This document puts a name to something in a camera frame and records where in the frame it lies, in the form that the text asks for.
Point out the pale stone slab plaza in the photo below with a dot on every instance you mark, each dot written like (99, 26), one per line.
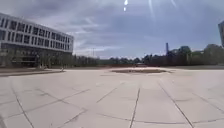
(113, 100)

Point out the tall building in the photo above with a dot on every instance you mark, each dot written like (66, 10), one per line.
(221, 33)

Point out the low dark raised platform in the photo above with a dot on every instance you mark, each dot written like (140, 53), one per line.
(23, 72)

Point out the row of trees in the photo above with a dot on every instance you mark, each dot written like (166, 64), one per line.
(200, 56)

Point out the thin dark tower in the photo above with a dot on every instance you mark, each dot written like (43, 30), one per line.
(167, 46)

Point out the white office building, dark windows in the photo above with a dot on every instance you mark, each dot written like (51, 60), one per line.
(33, 36)

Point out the low round dark bed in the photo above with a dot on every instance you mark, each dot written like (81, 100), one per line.
(140, 71)

